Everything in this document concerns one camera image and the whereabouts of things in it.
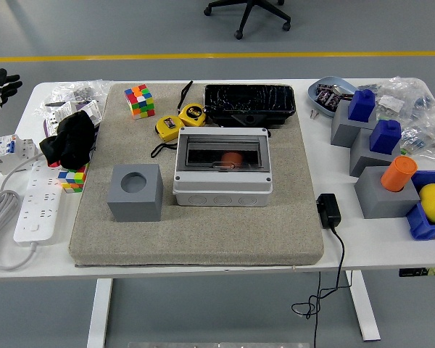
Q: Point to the blue-grey dish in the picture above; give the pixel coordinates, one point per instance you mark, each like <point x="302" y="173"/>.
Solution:
<point x="341" y="82"/>

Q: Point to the smoked transparent box lid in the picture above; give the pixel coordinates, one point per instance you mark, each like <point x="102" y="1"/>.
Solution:
<point x="203" y="152"/>

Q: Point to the black office chair base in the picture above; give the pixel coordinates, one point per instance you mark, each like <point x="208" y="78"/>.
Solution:
<point x="250" y="7"/>

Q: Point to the black table control panel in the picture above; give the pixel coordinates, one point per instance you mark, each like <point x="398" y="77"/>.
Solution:
<point x="411" y="272"/>

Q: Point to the orange cylinder battery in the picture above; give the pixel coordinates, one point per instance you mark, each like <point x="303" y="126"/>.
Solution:
<point x="398" y="174"/>
<point x="232" y="158"/>

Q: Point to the white purple package box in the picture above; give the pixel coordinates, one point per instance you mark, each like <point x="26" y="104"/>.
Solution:
<point x="58" y="113"/>

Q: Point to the white table leg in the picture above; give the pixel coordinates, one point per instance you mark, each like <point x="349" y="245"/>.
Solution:
<point x="99" y="311"/>
<point x="364" y="308"/>

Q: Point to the grey block with round hole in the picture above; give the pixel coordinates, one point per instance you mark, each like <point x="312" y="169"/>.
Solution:
<point x="382" y="203"/>
<point x="136" y="206"/>

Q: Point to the grey-brown fabric mat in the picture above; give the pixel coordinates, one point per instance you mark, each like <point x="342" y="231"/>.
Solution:
<point x="203" y="235"/>

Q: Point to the yellow tape measure 5m print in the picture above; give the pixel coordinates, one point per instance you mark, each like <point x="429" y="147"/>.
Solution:
<point x="193" y="113"/>

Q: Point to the yellow tape measure black label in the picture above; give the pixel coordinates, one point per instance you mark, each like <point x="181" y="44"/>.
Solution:
<point x="168" y="127"/>

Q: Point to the dark small packet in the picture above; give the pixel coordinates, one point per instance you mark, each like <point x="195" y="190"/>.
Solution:
<point x="325" y="88"/>
<point x="329" y="99"/>

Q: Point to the white circuit breaker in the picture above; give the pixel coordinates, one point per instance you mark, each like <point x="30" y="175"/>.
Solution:
<point x="12" y="149"/>

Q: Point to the colourful puzzle cube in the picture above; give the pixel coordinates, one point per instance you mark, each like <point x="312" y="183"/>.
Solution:
<point x="73" y="178"/>
<point x="139" y="102"/>

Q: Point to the black cloth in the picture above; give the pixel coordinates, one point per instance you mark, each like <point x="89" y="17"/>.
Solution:
<point x="70" y="139"/>

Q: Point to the blue plastic bin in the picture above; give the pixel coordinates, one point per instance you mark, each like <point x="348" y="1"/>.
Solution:
<point x="421" y="229"/>

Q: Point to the small metal clip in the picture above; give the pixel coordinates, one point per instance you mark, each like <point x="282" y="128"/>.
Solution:
<point x="314" y="114"/>

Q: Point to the grey plastic junction box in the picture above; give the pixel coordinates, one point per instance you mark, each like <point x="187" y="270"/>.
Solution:
<point x="223" y="192"/>

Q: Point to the black plastic tray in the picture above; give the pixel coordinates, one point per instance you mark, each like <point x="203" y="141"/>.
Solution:
<point x="250" y="99"/>

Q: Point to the blue plastic block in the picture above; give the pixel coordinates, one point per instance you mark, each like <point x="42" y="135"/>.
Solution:
<point x="385" y="136"/>
<point x="361" y="105"/>

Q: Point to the grey block holder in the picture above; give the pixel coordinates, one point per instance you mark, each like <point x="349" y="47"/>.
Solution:
<point x="341" y="127"/>
<point x="363" y="159"/>

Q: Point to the clear plastic bag of parts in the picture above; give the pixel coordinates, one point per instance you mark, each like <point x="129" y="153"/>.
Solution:
<point x="70" y="90"/>
<point x="402" y="96"/>
<point x="426" y="136"/>

